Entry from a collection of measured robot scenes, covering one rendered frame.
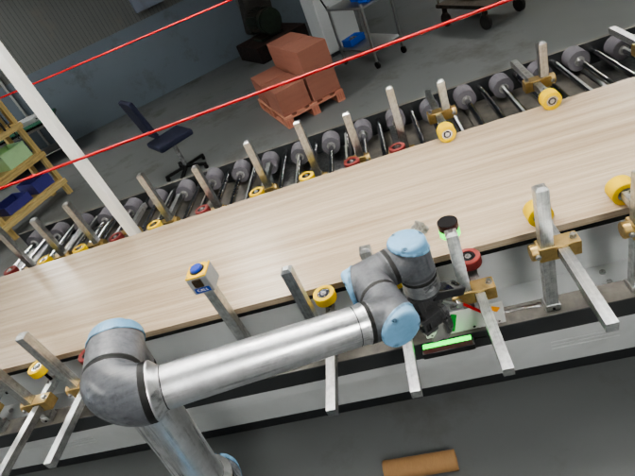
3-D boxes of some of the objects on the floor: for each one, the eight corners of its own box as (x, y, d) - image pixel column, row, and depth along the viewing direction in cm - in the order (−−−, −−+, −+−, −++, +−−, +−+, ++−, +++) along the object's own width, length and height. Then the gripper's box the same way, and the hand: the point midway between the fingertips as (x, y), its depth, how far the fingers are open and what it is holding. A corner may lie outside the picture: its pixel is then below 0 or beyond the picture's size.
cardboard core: (387, 484, 195) (383, 476, 190) (386, 466, 201) (381, 456, 196) (460, 473, 188) (456, 464, 183) (455, 454, 194) (453, 445, 190)
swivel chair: (207, 153, 573) (164, 78, 517) (213, 169, 528) (167, 88, 472) (164, 175, 568) (117, 101, 513) (167, 192, 523) (115, 113, 468)
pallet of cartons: (308, 82, 648) (288, 30, 608) (352, 94, 550) (333, 34, 510) (255, 111, 630) (231, 60, 590) (291, 130, 533) (266, 71, 493)
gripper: (396, 292, 119) (416, 344, 131) (420, 309, 111) (438, 362, 123) (421, 272, 121) (438, 325, 132) (446, 288, 113) (462, 342, 125)
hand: (445, 333), depth 128 cm, fingers closed
